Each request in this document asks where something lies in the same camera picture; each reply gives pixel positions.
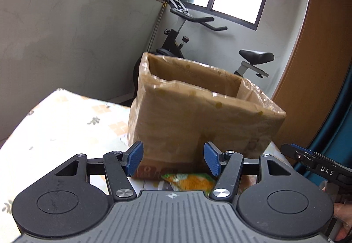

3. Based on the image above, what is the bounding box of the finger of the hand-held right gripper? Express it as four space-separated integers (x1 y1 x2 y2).
280 143 314 168

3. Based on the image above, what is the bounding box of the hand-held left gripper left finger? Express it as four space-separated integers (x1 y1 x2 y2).
54 141 144 201

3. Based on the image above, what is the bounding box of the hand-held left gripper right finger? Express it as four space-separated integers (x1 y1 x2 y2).
203 141 292 201

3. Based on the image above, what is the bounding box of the green yellow snack packet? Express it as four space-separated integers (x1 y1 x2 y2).
161 173 216 199

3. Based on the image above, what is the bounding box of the taped cardboard box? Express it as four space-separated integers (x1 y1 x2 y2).
128 52 287 181

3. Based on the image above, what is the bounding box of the person's right hand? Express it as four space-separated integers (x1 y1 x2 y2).
333 201 352 242

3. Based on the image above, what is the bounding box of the floral checked tablecloth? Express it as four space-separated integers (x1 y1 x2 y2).
0 88 279 243

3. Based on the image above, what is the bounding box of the wooden panel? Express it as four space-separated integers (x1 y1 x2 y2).
271 0 352 156

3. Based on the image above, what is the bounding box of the black exercise bike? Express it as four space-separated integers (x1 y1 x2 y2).
133 0 275 101

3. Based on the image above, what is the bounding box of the thin metal pole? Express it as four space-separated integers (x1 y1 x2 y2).
147 1 167 53

